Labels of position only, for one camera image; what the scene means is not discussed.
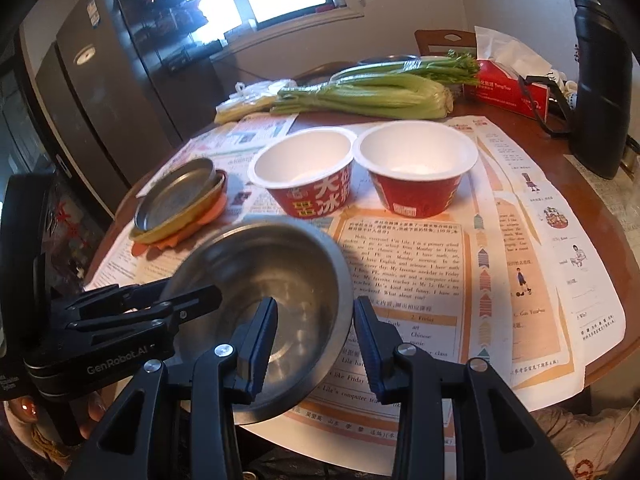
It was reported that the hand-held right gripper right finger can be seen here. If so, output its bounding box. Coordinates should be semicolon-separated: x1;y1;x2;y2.
352;296;576;480

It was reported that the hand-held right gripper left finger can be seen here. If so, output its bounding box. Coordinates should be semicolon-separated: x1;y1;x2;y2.
62;296;279;480

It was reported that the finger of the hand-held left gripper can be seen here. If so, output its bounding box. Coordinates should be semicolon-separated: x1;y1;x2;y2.
65;284;224;347
50;280;171;322

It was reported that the yellow shell-shaped plate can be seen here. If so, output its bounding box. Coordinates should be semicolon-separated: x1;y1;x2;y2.
129;170;228;245

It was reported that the stainless steel bowl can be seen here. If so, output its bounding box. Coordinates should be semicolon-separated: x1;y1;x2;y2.
160;215;355;426

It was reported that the orange plastic plate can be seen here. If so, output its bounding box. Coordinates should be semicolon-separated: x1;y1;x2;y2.
132;175;231;261

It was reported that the shallow round steel plate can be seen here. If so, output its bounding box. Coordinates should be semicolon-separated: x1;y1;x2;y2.
134;157;218;231

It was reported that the person's left hand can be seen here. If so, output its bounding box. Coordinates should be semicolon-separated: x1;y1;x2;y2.
7;392;108;438

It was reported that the orange bordered worksheet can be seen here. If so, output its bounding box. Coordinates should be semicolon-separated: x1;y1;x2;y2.
280;205;516;411

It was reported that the newspaper sheet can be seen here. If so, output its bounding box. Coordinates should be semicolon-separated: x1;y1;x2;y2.
85;112;301;291

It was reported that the red paper bowl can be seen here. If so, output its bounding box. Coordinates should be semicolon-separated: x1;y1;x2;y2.
248;127;357;218
353;121;478;217

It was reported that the grey refrigerator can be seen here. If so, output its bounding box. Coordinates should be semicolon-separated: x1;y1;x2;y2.
20;0;241;211

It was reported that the clear plastic bag yellow food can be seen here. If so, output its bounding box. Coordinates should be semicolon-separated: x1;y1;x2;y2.
215;80;301;125

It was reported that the illustrated worksheet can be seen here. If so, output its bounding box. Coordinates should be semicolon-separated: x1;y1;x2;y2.
445;115;628;396

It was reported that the light printed cloth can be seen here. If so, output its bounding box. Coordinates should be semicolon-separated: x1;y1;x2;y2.
530;400;633;480

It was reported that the green celery bunch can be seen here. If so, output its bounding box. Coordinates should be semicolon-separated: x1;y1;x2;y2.
270;50;481;121

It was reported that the red tissue box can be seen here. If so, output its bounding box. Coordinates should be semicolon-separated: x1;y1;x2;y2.
462;25;551;118

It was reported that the wooden chair back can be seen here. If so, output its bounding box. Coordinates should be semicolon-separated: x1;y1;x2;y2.
415;30;477;58

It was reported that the black water bottle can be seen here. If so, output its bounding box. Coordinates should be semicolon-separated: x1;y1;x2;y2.
570;0;633;181

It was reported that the yellow braided cord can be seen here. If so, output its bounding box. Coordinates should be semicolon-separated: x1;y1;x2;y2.
30;422;68;463

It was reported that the wire shelf rack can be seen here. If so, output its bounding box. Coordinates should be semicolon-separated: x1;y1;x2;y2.
112;0;241;76

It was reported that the black cable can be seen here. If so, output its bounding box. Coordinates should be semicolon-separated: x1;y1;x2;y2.
517;74;576;135

